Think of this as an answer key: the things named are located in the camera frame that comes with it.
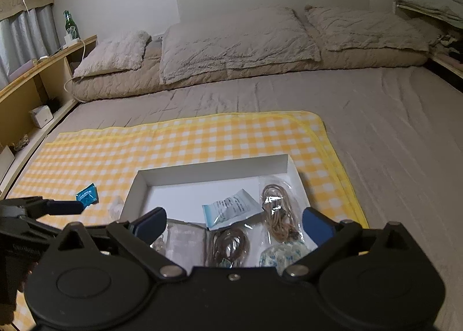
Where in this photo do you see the large beige middle pillow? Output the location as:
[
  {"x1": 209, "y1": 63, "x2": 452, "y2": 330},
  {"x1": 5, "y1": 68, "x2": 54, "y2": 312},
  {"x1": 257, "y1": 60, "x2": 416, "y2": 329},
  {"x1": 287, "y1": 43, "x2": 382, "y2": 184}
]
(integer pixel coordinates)
[{"x1": 159, "y1": 7, "x2": 321, "y2": 86}]

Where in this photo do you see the small dried flower bundle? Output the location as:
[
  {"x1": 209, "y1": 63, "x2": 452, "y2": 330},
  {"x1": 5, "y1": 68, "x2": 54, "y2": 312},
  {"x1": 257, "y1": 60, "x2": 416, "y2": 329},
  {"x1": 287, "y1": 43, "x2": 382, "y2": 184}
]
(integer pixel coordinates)
[{"x1": 10, "y1": 134, "x2": 30, "y2": 154}]

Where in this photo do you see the wooden bedside shelf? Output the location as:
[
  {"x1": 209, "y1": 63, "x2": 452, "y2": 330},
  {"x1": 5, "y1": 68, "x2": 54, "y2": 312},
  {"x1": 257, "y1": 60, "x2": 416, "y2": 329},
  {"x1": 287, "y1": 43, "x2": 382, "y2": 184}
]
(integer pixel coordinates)
[{"x1": 1, "y1": 35, "x2": 97, "y2": 198}]

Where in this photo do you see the beige right pillow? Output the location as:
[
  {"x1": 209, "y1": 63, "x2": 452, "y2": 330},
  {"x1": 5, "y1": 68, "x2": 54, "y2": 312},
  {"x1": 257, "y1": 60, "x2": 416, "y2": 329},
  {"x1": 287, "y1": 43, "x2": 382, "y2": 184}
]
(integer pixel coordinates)
[{"x1": 305, "y1": 6, "x2": 429, "y2": 52}]

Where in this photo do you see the bagged tan cord bundle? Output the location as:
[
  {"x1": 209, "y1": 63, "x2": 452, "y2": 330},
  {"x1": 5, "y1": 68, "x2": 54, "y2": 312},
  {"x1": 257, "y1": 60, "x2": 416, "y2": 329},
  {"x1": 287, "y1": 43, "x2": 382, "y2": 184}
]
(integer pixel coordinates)
[{"x1": 258, "y1": 175, "x2": 308, "y2": 245}]

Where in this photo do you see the folded tan quilt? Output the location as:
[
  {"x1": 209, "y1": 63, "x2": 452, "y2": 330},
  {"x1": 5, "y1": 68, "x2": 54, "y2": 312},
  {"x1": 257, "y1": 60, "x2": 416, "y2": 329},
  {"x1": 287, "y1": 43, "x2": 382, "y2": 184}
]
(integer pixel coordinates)
[{"x1": 66, "y1": 42, "x2": 427, "y2": 102}]

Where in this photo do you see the white light-blue sachet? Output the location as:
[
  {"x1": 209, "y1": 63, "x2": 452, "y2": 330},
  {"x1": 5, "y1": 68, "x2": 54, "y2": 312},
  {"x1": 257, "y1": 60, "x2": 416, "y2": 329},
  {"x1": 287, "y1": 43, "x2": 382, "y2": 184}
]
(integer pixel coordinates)
[{"x1": 202, "y1": 189, "x2": 264, "y2": 231}]

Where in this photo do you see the white cardboard box tray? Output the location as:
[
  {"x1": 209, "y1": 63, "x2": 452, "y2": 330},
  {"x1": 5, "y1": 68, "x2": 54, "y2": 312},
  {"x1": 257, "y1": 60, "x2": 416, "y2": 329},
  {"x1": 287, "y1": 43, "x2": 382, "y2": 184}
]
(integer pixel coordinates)
[{"x1": 117, "y1": 153, "x2": 319, "y2": 269}]

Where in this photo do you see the blue foil sachet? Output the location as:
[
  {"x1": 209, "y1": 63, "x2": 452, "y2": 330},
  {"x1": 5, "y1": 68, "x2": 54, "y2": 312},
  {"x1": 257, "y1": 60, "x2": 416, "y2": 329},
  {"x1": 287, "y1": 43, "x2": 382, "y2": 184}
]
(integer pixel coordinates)
[{"x1": 75, "y1": 183, "x2": 99, "y2": 207}]

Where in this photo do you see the grey bed sheet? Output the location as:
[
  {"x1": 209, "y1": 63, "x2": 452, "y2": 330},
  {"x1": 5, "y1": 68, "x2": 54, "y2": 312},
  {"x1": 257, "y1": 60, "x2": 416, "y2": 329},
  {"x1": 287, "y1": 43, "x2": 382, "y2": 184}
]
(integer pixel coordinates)
[{"x1": 46, "y1": 65, "x2": 463, "y2": 331}]

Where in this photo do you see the grey window curtain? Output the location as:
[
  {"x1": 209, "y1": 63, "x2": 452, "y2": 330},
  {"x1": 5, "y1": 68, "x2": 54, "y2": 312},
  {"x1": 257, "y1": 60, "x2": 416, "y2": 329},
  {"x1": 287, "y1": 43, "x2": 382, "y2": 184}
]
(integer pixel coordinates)
[{"x1": 1, "y1": 0, "x2": 60, "y2": 88}]

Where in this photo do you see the clear pink-card packet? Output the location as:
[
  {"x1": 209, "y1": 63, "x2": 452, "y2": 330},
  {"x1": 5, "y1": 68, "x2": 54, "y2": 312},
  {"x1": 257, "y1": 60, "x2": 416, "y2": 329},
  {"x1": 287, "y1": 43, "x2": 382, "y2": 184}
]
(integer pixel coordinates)
[{"x1": 151, "y1": 219, "x2": 209, "y2": 273}]

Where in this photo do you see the fluffy white pillow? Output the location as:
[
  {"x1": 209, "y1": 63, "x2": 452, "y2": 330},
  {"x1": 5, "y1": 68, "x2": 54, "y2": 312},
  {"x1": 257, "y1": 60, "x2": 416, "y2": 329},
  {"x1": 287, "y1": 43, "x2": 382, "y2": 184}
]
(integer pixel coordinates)
[{"x1": 74, "y1": 30, "x2": 151, "y2": 78}]

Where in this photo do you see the yellow checkered blanket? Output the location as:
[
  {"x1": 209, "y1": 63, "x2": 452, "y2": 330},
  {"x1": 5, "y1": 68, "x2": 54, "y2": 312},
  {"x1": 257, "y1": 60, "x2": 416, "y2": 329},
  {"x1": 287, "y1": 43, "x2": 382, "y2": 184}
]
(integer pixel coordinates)
[{"x1": 6, "y1": 109, "x2": 370, "y2": 331}]

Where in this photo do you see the right storage shelf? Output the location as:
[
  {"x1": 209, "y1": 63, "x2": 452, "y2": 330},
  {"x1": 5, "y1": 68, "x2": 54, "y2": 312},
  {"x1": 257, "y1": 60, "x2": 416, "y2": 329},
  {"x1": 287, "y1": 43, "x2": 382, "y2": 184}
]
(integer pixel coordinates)
[{"x1": 393, "y1": 0, "x2": 462, "y2": 79}]

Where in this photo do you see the white tissue box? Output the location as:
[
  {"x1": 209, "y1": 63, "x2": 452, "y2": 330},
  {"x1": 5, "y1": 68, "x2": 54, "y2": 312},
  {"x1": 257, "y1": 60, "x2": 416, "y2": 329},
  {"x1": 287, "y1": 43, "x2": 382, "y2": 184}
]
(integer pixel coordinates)
[{"x1": 29, "y1": 105, "x2": 53, "y2": 129}]

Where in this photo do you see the bagged brown cord feather necklace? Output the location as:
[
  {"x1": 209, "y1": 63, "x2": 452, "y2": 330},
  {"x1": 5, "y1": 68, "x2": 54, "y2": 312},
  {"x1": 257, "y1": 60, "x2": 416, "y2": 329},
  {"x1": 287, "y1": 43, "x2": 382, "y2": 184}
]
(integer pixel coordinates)
[{"x1": 209, "y1": 226, "x2": 253, "y2": 269}]

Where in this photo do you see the green glass bottle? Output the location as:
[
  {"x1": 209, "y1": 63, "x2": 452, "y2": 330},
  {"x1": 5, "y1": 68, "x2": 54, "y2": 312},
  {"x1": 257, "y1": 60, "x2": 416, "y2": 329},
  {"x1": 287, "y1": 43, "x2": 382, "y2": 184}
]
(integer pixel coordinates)
[{"x1": 64, "y1": 10, "x2": 80, "y2": 39}]

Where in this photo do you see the blue floral fabric pouch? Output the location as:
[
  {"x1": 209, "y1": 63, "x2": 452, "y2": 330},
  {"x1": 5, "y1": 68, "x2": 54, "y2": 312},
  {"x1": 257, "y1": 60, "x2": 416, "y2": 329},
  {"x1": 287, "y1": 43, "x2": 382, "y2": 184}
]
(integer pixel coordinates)
[{"x1": 259, "y1": 241, "x2": 311, "y2": 271}]

